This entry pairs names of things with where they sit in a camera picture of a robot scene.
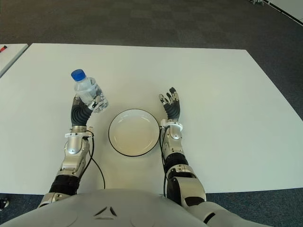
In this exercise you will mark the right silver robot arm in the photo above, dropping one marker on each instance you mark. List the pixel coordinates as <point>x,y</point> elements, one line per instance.
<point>181,165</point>

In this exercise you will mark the clear water bottle blue cap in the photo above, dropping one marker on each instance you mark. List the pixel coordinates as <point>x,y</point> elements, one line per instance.
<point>85,87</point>

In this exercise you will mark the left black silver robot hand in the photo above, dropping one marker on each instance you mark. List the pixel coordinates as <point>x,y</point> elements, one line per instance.
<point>79,116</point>

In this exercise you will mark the black metal stand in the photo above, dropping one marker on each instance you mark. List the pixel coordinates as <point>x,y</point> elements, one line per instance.
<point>3,204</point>

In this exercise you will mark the grey chair base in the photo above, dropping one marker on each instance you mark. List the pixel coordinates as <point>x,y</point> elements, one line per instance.
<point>256,1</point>

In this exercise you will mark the grey robot torso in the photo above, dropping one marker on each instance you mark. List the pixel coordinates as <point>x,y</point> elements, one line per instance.
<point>113,210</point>

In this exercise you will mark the red black marker pen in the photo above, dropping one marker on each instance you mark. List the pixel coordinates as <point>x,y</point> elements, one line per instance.
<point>3,48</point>

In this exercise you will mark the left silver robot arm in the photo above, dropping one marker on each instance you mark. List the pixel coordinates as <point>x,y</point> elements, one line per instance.
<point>73,149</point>

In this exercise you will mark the white plate black rim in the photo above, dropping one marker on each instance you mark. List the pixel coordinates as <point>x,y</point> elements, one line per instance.
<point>133,132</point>

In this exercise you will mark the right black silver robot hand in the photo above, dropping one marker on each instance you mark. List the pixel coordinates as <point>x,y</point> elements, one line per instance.
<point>174,111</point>

